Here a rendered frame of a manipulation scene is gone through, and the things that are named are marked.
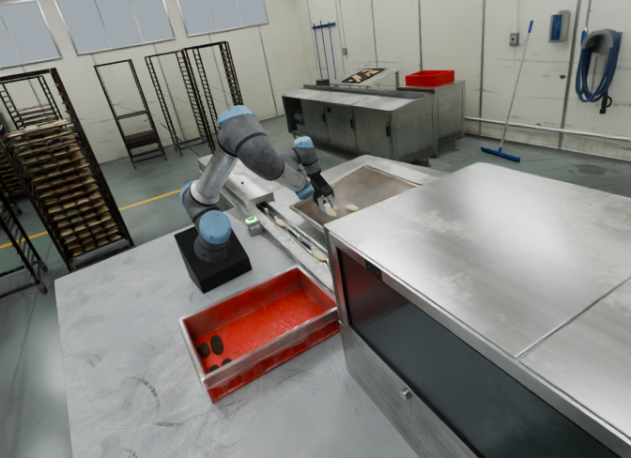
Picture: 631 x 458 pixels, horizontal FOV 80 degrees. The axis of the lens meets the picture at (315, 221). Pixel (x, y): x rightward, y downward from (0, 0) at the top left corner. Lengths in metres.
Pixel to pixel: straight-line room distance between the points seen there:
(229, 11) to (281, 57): 1.40
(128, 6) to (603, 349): 8.46
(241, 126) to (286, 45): 8.17
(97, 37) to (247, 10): 2.92
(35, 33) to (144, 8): 1.84
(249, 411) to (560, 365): 0.82
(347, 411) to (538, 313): 0.62
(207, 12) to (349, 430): 8.36
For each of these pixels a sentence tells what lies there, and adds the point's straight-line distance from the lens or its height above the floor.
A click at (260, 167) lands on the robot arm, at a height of 1.36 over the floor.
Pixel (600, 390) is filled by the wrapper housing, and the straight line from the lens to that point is 0.56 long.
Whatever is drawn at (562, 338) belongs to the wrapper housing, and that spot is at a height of 1.30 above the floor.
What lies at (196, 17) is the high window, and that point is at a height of 2.30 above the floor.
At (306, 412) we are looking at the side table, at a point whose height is 0.82.
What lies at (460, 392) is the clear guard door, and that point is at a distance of 0.71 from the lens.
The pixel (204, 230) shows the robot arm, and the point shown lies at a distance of 1.45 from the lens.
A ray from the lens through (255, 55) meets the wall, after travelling 9.06.
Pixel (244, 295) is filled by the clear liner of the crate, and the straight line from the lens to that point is 1.40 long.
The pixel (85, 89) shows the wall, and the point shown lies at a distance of 8.52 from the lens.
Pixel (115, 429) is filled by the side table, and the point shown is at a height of 0.82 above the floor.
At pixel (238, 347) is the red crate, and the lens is 1.34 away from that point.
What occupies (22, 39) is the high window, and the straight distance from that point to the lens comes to 8.58.
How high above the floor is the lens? 1.71
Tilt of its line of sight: 27 degrees down
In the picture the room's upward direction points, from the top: 10 degrees counter-clockwise
